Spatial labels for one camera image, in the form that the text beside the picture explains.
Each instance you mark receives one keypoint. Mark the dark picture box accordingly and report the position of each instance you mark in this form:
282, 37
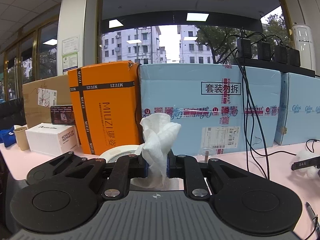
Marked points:
62, 115

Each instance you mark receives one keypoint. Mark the wall notice poster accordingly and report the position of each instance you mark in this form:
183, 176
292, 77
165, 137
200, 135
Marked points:
70, 49

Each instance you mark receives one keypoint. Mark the orange MIUZI box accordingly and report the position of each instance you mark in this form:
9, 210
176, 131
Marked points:
106, 105

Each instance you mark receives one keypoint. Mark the brown paper cup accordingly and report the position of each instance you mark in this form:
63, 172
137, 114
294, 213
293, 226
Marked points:
21, 138

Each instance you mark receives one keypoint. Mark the brown cardboard box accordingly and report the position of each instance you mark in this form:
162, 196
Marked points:
39, 96

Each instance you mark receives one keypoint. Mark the white air conditioner unit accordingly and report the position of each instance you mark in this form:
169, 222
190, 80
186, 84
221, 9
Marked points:
303, 42

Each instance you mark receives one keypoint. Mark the large light blue carton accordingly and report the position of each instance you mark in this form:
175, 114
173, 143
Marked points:
214, 106

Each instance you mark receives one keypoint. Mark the clear small glass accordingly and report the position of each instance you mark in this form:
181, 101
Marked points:
205, 154

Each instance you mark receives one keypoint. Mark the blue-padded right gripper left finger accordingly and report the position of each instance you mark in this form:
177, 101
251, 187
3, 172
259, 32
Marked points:
122, 171

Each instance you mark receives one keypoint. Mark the black shelf with chargers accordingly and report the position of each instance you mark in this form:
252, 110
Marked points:
260, 54

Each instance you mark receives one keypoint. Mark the black DAS handheld device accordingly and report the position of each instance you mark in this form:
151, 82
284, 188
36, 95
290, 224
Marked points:
315, 162

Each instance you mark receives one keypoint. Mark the pen on table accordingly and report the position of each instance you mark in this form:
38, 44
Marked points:
313, 218

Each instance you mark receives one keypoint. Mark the white paper towel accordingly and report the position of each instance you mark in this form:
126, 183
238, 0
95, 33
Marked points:
159, 135

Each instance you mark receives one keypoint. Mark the blue cloth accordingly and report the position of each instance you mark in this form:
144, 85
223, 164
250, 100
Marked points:
7, 137

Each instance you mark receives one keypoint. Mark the grey white lidded container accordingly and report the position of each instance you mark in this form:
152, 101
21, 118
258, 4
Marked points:
115, 153

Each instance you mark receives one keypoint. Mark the black sofa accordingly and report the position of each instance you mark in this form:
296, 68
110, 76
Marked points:
12, 113

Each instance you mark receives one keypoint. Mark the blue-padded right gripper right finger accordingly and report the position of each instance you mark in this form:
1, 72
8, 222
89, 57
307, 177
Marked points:
188, 169

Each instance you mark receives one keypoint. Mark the white small box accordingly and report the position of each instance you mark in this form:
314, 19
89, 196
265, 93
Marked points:
52, 139

